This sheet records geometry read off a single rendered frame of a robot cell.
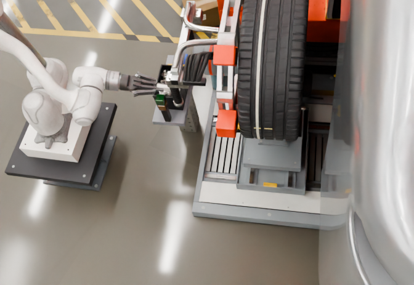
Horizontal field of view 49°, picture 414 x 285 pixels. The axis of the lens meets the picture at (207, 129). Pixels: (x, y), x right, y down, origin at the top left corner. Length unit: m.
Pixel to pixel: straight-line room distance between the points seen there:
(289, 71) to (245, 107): 0.21
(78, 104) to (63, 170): 0.63
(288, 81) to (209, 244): 1.17
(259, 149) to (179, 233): 0.63
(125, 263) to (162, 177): 0.52
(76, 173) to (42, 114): 0.37
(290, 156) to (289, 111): 0.76
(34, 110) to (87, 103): 0.42
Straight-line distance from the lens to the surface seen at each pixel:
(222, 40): 1.69
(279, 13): 1.68
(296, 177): 2.45
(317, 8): 2.38
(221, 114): 1.77
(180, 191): 2.62
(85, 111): 1.99
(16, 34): 2.28
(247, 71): 1.63
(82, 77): 2.09
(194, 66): 1.73
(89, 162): 2.50
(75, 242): 2.70
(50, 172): 2.57
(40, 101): 2.35
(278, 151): 2.42
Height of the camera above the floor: 2.40
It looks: 60 degrees down
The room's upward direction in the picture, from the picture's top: 15 degrees counter-clockwise
